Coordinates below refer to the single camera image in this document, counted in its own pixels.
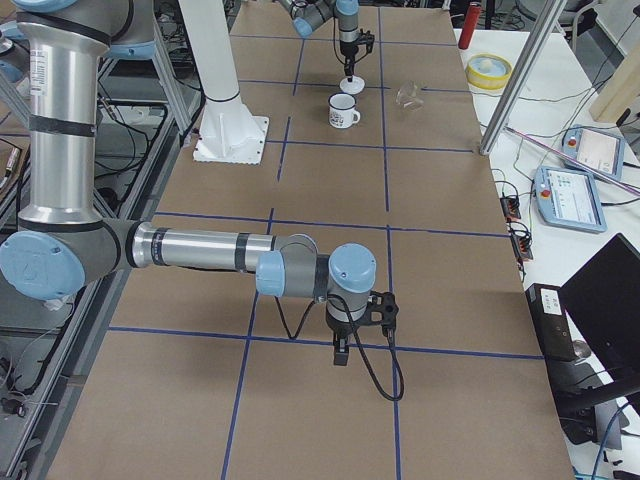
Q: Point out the orange connector board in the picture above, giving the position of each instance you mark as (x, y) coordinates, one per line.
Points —
(521, 243)
(510, 205)

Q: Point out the black monitor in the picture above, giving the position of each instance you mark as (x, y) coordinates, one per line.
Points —
(602, 299)

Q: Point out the black computer box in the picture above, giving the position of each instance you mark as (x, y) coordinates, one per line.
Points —
(550, 322)

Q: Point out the red cylinder bottle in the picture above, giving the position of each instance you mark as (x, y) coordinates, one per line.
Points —
(471, 19)

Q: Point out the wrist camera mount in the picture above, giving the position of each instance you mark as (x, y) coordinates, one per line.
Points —
(381, 310)
(366, 39)

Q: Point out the white enamel cup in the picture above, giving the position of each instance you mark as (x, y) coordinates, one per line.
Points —
(342, 111)

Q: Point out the far orange connector board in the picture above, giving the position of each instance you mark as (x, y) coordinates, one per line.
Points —
(510, 205)

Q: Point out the yellow tape roll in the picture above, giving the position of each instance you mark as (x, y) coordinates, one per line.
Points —
(487, 71)

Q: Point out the teach pendant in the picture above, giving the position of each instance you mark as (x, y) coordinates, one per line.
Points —
(595, 148)
(569, 199)

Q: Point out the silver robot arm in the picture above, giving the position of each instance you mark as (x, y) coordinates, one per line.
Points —
(63, 243)
(308, 16)

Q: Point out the pink rod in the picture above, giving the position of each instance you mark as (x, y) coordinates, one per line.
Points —
(572, 161)

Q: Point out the near orange connector board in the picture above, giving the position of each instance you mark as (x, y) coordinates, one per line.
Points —
(521, 243)

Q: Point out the far teach pendant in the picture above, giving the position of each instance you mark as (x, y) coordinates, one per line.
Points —
(595, 148)

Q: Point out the aluminium frame post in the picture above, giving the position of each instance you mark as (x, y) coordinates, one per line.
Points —
(528, 57)

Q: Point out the white enamel cup lid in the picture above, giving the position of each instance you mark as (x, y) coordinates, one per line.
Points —
(352, 85)

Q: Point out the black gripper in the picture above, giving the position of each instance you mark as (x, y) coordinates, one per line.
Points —
(348, 50)
(339, 330)

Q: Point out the wooden beam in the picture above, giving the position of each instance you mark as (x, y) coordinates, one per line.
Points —
(620, 91)

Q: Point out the near teach pendant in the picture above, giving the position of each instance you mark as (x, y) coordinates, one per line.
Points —
(569, 199)

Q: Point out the white camera mast base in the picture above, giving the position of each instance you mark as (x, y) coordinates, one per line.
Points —
(228, 132)

